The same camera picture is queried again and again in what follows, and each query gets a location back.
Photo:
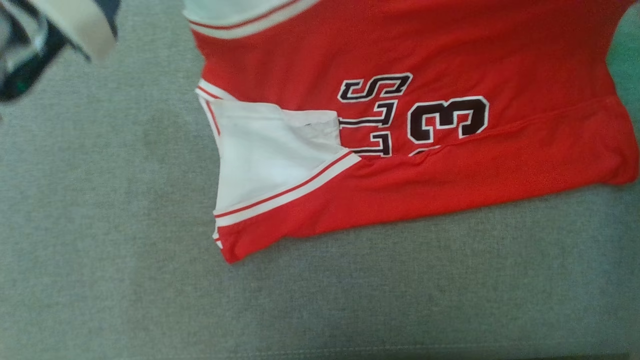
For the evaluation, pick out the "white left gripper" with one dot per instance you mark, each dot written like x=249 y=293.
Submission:
x=75 y=25

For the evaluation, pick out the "red and white basketball jersey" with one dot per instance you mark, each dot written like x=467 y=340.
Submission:
x=450 y=50

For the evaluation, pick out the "large grey sofa seat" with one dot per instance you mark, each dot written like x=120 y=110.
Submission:
x=150 y=250

